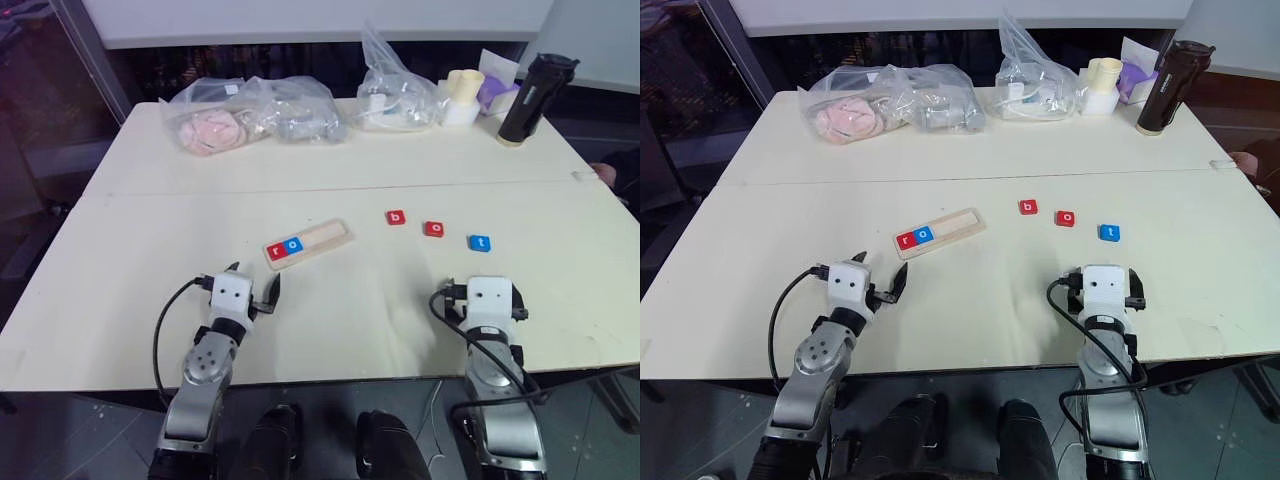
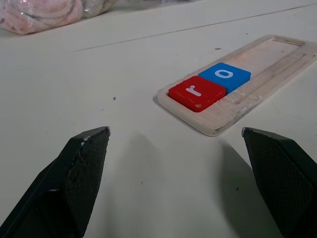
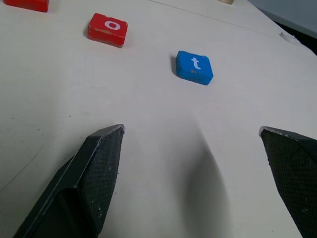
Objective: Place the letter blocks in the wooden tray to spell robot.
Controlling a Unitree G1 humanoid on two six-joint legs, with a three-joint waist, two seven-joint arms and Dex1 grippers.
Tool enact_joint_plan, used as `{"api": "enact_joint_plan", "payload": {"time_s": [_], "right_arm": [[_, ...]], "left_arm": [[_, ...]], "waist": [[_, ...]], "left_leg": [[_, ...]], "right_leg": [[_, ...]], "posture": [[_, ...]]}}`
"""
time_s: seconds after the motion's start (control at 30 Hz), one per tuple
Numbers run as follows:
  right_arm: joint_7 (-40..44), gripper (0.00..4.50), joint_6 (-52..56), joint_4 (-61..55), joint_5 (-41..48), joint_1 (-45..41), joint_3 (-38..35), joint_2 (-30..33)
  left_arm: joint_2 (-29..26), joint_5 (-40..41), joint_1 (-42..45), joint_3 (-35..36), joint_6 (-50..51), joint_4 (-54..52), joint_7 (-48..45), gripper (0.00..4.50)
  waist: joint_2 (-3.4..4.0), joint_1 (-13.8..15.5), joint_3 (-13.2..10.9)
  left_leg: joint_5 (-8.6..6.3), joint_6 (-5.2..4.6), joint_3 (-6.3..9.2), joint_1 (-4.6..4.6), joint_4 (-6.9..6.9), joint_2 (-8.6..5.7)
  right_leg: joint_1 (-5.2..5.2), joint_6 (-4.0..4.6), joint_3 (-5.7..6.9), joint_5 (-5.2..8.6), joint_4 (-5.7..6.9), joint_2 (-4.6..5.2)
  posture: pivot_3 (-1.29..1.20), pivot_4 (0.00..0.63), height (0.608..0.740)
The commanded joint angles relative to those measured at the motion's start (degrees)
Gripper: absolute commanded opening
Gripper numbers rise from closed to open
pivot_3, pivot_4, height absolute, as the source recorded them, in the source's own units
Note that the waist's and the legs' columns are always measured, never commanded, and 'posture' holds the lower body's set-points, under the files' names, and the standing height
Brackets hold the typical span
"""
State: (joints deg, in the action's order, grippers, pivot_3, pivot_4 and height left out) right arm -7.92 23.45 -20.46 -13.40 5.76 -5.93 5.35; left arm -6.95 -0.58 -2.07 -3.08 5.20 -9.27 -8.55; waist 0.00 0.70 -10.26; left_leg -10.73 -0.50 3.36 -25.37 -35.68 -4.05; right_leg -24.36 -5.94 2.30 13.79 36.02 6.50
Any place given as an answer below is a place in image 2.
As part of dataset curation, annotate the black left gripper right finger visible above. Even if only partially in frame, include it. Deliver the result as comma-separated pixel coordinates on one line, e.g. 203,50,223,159
241,127,317,238

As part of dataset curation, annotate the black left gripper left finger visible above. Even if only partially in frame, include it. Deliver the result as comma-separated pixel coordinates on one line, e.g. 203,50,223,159
0,126,111,238

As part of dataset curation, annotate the blue letter o tile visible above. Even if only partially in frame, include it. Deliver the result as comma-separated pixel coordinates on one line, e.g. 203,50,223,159
198,62,252,95

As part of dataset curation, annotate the wooden letter tray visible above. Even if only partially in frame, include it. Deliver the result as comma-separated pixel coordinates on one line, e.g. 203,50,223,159
156,34,317,137

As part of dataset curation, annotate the red letter r tile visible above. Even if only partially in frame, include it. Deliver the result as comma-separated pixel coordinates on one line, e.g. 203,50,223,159
167,75,227,114

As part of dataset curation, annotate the pink plush in plastic bag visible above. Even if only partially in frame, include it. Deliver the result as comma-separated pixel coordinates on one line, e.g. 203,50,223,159
0,0,84,35

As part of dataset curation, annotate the grey plush in plastic bag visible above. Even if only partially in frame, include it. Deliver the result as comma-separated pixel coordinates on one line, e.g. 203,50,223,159
81,0,120,18

